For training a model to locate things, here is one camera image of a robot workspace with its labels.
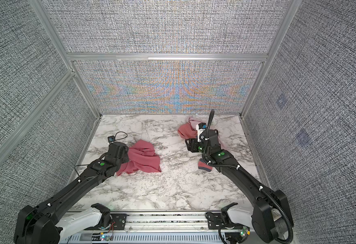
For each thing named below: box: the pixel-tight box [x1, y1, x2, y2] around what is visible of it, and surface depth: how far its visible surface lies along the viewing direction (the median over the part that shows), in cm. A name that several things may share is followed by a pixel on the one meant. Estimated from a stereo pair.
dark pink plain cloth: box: [116, 139, 162, 176], surface depth 91 cm
